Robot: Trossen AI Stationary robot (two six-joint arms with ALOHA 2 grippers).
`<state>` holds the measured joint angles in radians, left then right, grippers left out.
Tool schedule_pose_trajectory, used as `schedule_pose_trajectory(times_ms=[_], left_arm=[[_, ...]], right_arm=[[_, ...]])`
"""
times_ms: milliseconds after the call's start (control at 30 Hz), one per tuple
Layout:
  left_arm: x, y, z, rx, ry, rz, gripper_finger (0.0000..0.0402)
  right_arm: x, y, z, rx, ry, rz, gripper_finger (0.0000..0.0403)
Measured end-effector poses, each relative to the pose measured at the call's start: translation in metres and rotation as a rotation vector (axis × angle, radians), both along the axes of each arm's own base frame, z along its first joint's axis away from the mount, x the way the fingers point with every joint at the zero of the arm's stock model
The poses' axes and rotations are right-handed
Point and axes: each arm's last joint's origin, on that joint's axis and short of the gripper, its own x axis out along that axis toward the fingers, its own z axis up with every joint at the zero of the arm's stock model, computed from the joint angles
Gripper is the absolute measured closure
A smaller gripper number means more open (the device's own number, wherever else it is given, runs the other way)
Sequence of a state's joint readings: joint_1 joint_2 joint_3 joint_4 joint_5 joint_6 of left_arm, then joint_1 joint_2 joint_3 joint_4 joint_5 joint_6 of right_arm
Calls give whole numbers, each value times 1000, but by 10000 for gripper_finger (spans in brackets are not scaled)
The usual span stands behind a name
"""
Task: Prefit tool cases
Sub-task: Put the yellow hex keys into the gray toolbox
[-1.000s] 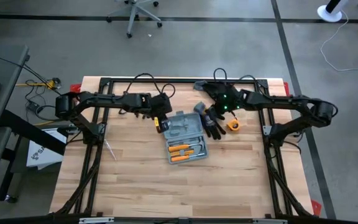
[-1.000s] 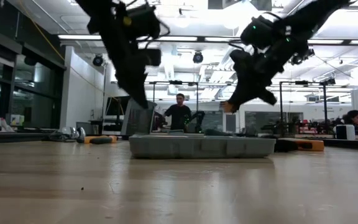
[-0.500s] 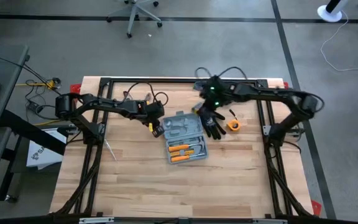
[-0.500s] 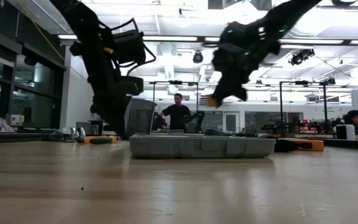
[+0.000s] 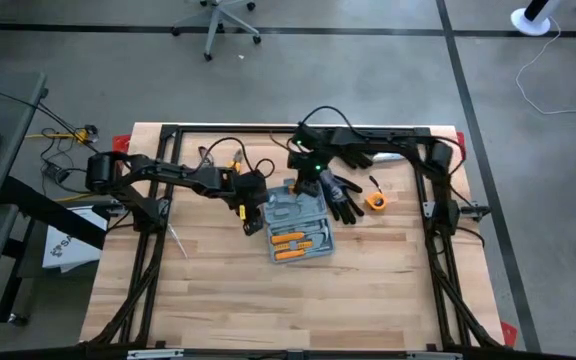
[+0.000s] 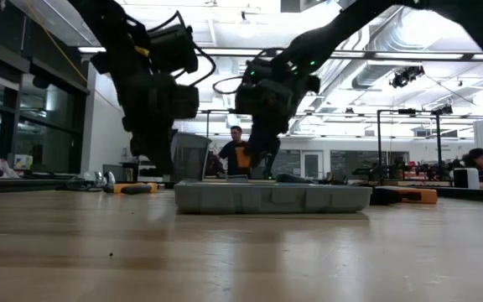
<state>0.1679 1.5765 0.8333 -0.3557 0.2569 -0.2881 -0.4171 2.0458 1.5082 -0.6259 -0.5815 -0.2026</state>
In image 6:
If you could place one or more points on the tall black frame stand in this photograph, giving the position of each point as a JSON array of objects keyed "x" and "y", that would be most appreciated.
[{"x": 379, "y": 138}]

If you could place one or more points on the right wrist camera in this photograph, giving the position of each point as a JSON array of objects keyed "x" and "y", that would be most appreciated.
[{"x": 262, "y": 98}]

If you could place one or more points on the black table frame rail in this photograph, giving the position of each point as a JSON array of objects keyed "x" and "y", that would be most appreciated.
[{"x": 476, "y": 195}]

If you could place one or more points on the black and orange tool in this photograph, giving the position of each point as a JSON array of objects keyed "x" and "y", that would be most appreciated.
[{"x": 138, "y": 189}]

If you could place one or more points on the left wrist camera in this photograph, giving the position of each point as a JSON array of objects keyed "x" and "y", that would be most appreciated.
[{"x": 185, "y": 102}]

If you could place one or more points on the grey plastic tool case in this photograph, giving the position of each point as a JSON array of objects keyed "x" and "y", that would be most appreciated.
[{"x": 266, "y": 199}]

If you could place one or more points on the yellow paper tag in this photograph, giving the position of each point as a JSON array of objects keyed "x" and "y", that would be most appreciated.
[{"x": 142, "y": 51}]

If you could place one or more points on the white box device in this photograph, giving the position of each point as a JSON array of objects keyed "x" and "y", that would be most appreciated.
[{"x": 466, "y": 178}]

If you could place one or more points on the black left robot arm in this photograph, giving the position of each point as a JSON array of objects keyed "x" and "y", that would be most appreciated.
[{"x": 107, "y": 25}]

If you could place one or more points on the small white printed box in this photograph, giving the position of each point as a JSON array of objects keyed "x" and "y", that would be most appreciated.
[{"x": 23, "y": 162}]

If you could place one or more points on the background workbench with equipment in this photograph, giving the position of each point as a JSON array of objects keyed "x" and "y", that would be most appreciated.
[{"x": 417, "y": 172}]

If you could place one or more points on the shiny clear object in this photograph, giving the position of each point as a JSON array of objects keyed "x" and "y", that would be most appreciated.
[{"x": 109, "y": 180}]

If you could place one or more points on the grey mesh office chair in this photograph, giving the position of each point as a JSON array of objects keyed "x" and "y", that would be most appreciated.
[{"x": 191, "y": 157}]

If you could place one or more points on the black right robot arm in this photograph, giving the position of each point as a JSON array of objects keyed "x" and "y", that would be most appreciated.
[{"x": 329, "y": 38}]

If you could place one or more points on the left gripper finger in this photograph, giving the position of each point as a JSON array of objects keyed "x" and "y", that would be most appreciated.
[
  {"x": 162, "y": 151},
  {"x": 138, "y": 140}
]

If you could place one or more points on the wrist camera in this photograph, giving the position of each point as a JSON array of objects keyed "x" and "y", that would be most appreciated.
[
  {"x": 185, "y": 102},
  {"x": 262, "y": 98}
]

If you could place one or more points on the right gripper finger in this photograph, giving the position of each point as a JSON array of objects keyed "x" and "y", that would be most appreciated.
[
  {"x": 257, "y": 149},
  {"x": 271, "y": 153}
]

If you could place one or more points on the dark overhead box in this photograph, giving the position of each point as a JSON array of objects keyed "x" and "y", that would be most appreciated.
[{"x": 296, "y": 5}]

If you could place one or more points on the black ceiling spotlight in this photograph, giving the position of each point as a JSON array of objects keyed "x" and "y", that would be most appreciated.
[{"x": 405, "y": 77}]

